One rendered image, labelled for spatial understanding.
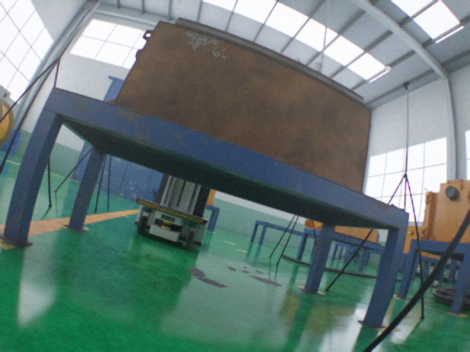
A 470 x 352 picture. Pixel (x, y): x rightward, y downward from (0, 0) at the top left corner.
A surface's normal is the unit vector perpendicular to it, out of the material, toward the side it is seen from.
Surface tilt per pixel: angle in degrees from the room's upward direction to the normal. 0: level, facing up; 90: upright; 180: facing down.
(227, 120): 90
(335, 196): 90
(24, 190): 90
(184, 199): 90
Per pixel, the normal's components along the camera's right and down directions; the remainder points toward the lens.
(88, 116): 0.23, -0.12
